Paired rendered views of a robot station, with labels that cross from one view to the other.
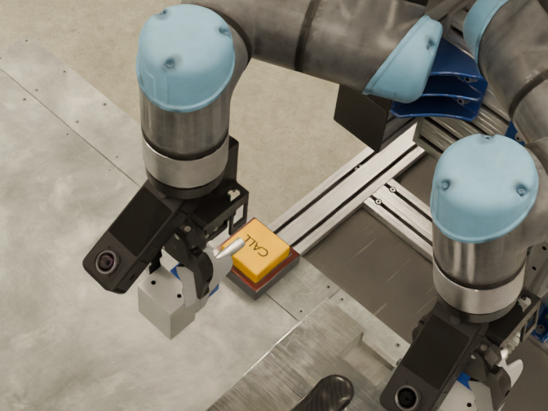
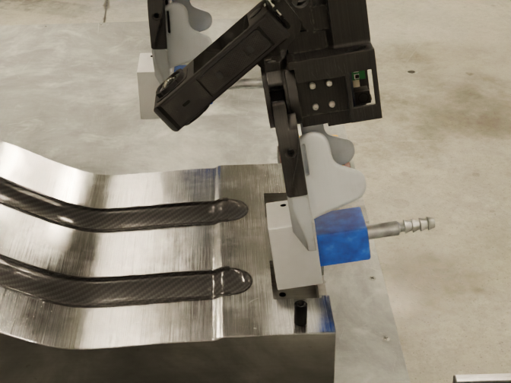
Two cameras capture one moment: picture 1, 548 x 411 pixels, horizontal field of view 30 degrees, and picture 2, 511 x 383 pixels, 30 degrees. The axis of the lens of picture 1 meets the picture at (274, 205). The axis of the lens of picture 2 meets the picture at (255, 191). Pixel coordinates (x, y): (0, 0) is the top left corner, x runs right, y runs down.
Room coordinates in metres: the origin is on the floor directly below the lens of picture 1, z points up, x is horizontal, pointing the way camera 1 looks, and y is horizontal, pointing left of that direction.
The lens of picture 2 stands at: (0.05, -0.67, 1.36)
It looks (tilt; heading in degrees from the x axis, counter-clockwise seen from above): 31 degrees down; 51
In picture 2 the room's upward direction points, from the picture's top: 1 degrees counter-clockwise
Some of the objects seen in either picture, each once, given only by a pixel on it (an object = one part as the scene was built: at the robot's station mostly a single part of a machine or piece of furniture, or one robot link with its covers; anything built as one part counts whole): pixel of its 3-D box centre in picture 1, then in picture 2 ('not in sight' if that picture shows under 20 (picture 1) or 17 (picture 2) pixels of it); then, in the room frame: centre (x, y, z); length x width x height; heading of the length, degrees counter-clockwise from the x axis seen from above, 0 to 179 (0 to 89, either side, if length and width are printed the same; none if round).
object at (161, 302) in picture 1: (198, 276); (202, 84); (0.58, 0.07, 0.93); 0.13 x 0.05 x 0.05; 142
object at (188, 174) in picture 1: (183, 142); not in sight; (0.57, 0.09, 1.17); 0.08 x 0.08 x 0.05
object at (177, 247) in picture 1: (191, 194); not in sight; (0.57, 0.08, 1.09); 0.09 x 0.08 x 0.12; 142
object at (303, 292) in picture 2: not in sight; (298, 296); (0.47, -0.21, 0.87); 0.05 x 0.05 x 0.04; 52
